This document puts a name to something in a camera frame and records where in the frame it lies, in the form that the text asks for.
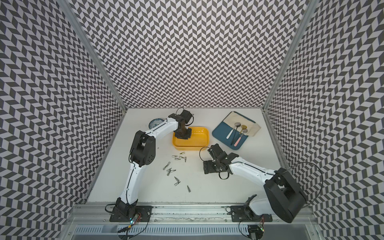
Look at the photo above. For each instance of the blue patterned ceramic bowl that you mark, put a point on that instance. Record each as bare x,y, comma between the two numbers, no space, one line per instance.
155,122

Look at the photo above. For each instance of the white handled silver spoon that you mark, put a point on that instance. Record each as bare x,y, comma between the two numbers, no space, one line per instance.
232,130

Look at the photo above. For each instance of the aluminium corner post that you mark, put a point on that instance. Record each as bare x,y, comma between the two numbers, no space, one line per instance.
67,10
310,11

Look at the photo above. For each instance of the aluminium corner post right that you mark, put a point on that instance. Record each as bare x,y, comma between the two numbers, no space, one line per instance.
310,11

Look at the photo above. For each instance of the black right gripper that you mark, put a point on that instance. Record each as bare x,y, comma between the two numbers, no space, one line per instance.
209,169

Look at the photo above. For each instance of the pink handled silver spoon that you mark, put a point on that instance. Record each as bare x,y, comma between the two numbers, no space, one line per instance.
244,131

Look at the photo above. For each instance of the aluminium corner post left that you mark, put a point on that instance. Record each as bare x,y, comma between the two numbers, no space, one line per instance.
67,10

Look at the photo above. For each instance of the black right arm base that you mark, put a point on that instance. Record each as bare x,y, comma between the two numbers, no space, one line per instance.
244,213

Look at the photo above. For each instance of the black long spoon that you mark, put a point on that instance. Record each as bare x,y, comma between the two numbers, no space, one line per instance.
236,132

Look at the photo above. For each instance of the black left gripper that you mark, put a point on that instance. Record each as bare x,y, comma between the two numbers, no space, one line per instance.
188,135

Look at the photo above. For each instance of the teal plastic tray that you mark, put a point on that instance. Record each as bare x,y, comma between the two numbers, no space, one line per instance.
221,132

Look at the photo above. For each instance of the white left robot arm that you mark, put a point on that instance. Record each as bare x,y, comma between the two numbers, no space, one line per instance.
143,150

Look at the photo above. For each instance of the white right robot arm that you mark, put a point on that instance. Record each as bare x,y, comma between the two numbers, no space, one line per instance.
283,196

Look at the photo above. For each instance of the aluminium front rail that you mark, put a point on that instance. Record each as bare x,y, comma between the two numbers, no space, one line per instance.
98,213

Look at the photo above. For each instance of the beige cloth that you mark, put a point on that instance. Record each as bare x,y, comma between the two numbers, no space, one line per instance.
235,117

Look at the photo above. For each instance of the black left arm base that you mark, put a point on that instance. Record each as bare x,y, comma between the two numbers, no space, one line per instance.
123,212

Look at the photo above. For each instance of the yellow plastic storage box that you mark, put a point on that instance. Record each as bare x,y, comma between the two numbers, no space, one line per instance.
200,138

